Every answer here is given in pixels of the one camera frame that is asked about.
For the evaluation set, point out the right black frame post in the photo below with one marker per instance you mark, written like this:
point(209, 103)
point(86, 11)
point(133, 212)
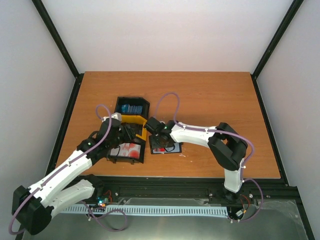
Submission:
point(283, 26)

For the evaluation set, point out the left black frame post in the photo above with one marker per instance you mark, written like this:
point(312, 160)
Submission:
point(43, 13)

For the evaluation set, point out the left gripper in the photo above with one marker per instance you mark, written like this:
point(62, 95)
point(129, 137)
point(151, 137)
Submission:
point(125, 133)

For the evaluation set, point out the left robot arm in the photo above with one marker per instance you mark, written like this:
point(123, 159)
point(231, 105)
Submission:
point(34, 207)

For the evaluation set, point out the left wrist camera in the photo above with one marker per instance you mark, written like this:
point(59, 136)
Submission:
point(117, 116)

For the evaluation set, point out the black card bin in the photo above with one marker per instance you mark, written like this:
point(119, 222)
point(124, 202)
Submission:
point(133, 101)
point(129, 160)

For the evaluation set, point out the left black card bin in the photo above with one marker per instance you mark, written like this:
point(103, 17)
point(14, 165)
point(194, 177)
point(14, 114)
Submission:
point(129, 160)

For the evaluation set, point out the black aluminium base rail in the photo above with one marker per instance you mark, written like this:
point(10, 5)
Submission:
point(210, 189)

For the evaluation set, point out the red white card stack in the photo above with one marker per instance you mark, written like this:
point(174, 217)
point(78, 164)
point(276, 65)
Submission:
point(126, 150)

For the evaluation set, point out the right black card bin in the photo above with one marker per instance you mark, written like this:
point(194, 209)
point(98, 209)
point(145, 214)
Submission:
point(133, 101)

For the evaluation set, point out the black card holder wallet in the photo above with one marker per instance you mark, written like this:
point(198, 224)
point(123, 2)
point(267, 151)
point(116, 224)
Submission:
point(175, 148)

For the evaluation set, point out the black frame post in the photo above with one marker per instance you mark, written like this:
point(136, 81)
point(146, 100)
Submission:
point(283, 26)
point(43, 13)

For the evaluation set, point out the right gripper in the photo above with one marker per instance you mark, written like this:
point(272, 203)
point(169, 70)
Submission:
point(169, 144)

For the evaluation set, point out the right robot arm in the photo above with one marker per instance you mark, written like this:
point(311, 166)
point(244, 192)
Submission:
point(227, 146)

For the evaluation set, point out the small electronics board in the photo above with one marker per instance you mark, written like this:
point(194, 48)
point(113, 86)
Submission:
point(105, 199)

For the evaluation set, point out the dark grey card stack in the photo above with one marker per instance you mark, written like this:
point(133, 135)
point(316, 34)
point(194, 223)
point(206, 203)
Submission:
point(137, 128)

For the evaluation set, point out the blue card stack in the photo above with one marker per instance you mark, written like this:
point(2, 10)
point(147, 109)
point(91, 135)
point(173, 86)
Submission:
point(131, 109)

